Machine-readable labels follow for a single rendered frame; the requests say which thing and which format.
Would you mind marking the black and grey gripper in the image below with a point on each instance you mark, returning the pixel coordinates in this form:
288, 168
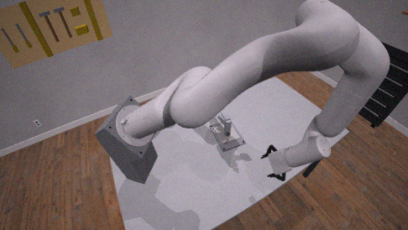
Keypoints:
278, 162

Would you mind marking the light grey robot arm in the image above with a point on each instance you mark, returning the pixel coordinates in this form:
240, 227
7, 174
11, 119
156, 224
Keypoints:
325, 36

